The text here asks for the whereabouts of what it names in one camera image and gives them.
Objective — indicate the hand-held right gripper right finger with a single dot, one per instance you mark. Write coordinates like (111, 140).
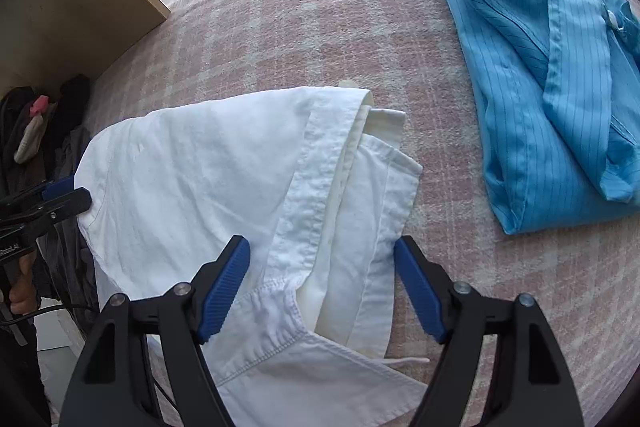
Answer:
(417, 287)

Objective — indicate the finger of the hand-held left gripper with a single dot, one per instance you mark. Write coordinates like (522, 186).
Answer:
(65, 204)
(57, 189)

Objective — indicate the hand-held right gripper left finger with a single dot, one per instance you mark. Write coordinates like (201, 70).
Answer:
(227, 287)

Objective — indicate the white shirt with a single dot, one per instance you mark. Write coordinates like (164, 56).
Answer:
(200, 167)

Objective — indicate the person's left hand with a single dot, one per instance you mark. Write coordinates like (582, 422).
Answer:
(25, 297)

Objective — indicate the dark grey garment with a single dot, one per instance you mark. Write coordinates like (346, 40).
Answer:
(70, 247)

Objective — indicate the beige cloth pink trim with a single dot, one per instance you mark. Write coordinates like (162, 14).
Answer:
(32, 137)

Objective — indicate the person's black zip jacket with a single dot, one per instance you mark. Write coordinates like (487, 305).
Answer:
(20, 382)

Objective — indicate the large plywood board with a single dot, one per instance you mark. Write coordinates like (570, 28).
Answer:
(75, 7)

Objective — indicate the folded blue shirt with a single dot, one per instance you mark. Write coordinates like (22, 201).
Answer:
(525, 82)

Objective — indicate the pink plaid tablecloth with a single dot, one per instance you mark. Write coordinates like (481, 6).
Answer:
(300, 7)

